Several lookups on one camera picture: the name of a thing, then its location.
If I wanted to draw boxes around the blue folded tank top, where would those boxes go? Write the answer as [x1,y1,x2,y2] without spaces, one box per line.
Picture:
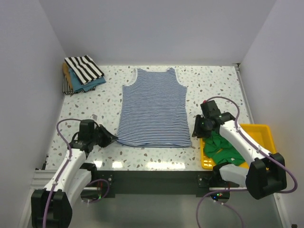
[68,68,106,93]

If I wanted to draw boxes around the black white wide-striped folded top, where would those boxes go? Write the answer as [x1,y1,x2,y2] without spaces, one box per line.
[64,55,104,85]

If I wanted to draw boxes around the mustard folded tank top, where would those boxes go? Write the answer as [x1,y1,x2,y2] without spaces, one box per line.
[62,62,73,89]

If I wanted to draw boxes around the aluminium frame rail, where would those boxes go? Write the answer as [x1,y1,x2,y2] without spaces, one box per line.
[19,62,293,228]

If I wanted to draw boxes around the thin-striped black white folded top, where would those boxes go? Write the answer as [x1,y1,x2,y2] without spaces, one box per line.
[62,77,96,95]

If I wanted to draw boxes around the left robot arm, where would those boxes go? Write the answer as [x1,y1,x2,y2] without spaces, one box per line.
[31,119,118,228]

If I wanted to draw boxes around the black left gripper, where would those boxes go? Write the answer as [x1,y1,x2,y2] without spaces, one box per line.
[90,123,118,147]

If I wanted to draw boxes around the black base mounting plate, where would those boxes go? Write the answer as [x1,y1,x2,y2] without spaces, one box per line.
[70,170,240,199]

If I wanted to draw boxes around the blue white striped tank top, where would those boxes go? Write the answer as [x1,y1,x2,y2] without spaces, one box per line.
[117,67,192,148]

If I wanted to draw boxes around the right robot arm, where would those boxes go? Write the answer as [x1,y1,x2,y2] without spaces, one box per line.
[192,100,287,200]

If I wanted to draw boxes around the green tank top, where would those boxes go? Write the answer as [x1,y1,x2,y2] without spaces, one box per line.
[204,132,245,166]

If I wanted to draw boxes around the yellow plastic tray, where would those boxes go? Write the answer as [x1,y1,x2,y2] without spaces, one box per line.
[199,123,277,170]

